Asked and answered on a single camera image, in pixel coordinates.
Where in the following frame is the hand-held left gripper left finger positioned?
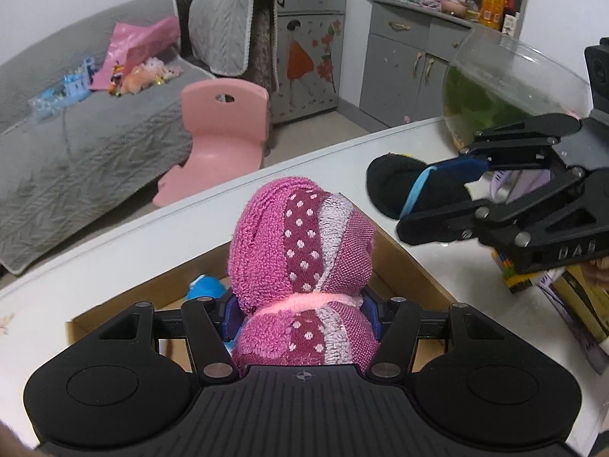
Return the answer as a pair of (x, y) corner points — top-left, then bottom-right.
(97, 295), (241, 382)

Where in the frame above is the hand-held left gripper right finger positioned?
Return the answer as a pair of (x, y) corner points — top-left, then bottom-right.
(362, 295), (519, 382)

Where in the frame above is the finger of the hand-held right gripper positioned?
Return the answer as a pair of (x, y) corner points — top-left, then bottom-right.
(458, 113), (585, 172)
(396, 168), (588, 248)

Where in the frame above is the cardboard box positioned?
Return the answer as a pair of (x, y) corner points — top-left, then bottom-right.
(65, 195), (458, 377)

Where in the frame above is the black sock with blue stripe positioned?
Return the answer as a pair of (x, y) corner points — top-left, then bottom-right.
(365, 152), (491, 222)

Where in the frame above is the pink dotted towel roll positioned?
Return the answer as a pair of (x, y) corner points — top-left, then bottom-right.
(227, 176), (379, 379)

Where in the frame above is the white desktop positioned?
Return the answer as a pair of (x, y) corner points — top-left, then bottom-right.
(0, 117), (609, 457)

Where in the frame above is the light purple bag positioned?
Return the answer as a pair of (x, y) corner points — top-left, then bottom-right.
(488, 166), (555, 201)

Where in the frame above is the glass fishbowl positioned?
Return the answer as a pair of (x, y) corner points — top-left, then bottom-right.
(442, 24), (593, 153)

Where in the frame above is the multicoloured building block toy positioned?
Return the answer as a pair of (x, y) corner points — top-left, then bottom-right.
(492, 248), (534, 294)

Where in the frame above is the dark bottle with white label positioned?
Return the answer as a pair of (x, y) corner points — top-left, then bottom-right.
(503, 0), (521, 35)

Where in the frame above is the grey cabinet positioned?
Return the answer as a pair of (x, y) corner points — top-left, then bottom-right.
(359, 0), (531, 131)

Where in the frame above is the pink plastic chair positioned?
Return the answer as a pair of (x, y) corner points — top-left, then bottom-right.
(152, 80), (271, 208)

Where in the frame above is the grey covered sofa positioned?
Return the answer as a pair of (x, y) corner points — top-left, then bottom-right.
(0, 0), (281, 277)

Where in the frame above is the fridge with flower stickers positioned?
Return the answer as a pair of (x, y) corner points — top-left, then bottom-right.
(216, 0), (350, 125)

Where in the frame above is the orange plush toy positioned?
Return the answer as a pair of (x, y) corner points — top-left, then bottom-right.
(119, 69), (153, 95)

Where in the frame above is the pink white plush toy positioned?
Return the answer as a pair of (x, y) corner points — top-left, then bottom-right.
(143, 56), (184, 79)

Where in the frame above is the blue toy castle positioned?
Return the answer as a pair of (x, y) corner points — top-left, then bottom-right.
(29, 56), (98, 112)

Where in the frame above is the pink plastic bag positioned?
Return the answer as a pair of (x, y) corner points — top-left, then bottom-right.
(89, 16), (182, 92)

